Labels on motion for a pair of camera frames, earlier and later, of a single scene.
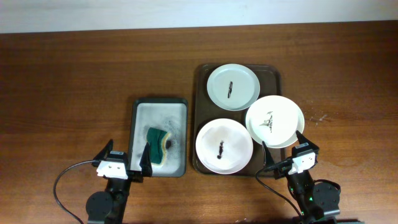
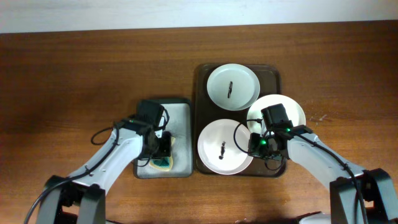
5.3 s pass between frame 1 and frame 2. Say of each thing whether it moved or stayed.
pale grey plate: stayed
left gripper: moved
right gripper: moved
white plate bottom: stayed
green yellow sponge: moved
